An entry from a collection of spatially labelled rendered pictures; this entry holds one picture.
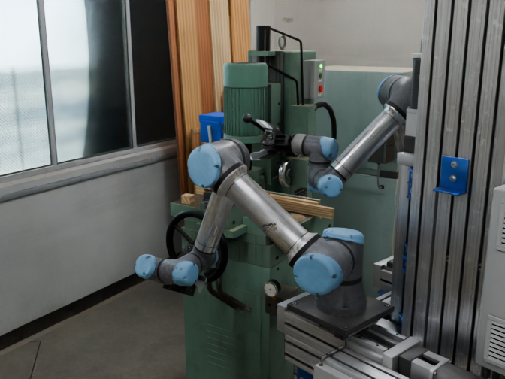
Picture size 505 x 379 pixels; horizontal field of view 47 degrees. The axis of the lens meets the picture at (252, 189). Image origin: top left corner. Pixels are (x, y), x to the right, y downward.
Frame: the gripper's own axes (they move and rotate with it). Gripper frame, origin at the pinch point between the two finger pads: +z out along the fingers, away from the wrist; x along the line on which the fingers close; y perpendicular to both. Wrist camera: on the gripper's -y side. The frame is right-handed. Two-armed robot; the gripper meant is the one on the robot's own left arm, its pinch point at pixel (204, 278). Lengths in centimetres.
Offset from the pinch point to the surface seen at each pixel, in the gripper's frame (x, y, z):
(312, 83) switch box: 8, -91, 25
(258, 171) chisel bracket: -5, -49, 23
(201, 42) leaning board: -121, -151, 97
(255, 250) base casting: 7.1, -16.1, 18.3
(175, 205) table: -32.8, -26.5, 12.2
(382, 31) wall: -38, -214, 189
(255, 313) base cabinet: 6.9, 6.9, 31.4
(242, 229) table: 3.2, -22.0, 10.7
